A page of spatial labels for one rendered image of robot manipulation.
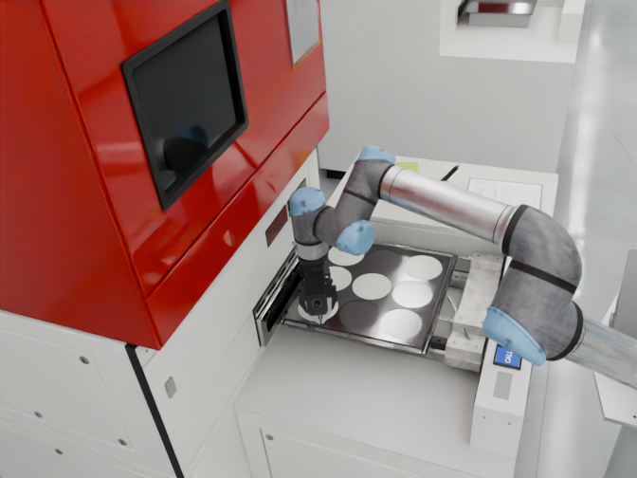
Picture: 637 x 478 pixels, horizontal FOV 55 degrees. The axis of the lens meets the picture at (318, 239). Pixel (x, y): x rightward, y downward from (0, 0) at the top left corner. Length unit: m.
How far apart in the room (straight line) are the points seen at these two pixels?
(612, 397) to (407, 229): 0.65
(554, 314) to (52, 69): 0.82
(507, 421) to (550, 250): 0.38
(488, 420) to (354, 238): 0.45
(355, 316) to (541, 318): 0.58
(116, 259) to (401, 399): 0.76
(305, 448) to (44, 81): 0.99
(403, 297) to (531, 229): 0.56
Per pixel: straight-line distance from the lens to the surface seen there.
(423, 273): 1.62
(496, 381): 1.32
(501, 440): 1.34
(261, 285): 1.46
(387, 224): 1.72
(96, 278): 1.01
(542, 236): 1.07
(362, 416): 1.41
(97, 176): 0.86
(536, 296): 1.05
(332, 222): 1.23
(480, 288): 1.62
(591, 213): 3.54
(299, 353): 1.55
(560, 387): 2.61
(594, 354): 1.17
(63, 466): 1.68
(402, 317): 1.50
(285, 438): 1.48
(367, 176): 1.22
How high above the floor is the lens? 1.96
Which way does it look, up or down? 37 degrees down
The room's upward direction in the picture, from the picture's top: 6 degrees counter-clockwise
